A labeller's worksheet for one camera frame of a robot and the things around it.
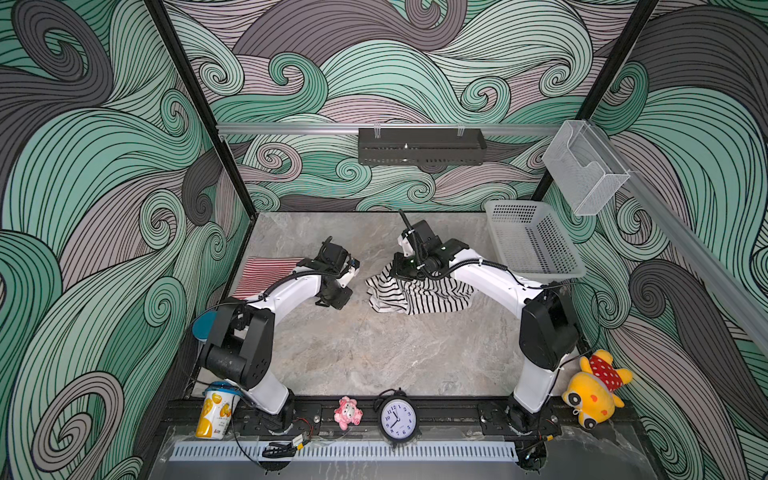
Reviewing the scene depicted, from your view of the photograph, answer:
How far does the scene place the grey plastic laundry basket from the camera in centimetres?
99

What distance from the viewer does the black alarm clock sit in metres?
0.70

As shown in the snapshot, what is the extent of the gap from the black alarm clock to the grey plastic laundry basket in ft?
1.73
